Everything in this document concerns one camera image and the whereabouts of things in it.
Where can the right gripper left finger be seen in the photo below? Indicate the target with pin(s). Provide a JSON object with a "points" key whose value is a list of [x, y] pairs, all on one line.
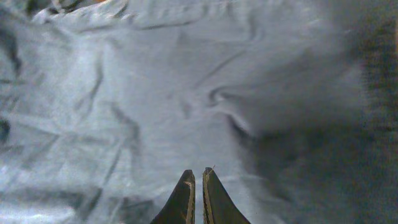
{"points": [[180, 207]]}

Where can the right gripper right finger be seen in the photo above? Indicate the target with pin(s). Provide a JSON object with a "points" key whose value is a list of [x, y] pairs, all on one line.
{"points": [[218, 207]]}

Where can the navy blue clothes pile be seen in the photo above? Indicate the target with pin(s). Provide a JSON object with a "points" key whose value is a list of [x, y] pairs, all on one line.
{"points": [[105, 104]]}

